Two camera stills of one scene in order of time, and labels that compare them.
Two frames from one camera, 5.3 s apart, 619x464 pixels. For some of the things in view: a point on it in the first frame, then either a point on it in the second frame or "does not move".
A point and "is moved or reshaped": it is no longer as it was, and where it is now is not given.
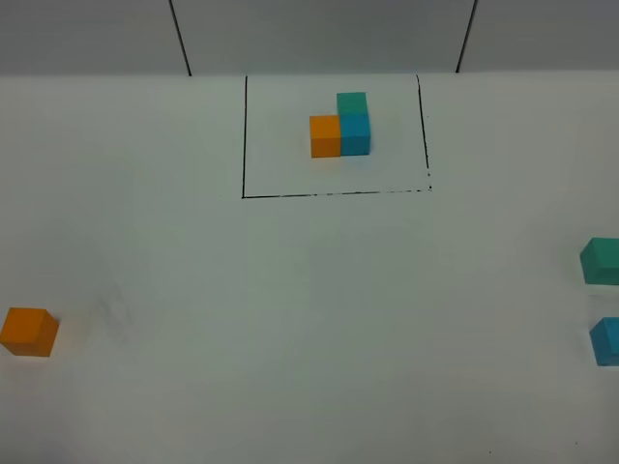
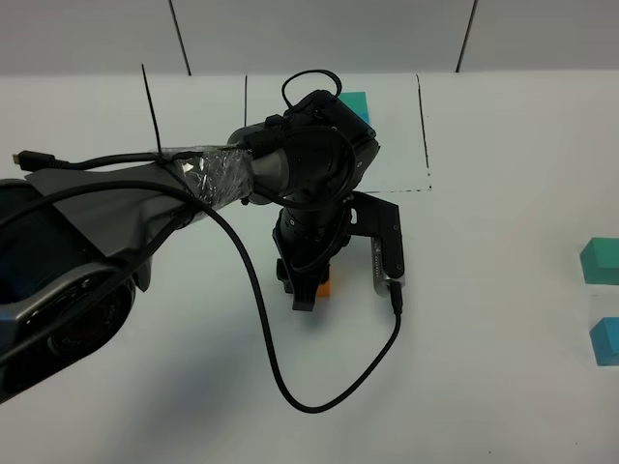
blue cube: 604,339 does not move
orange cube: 29,332 is moved or reshaped
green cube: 600,261 does not move
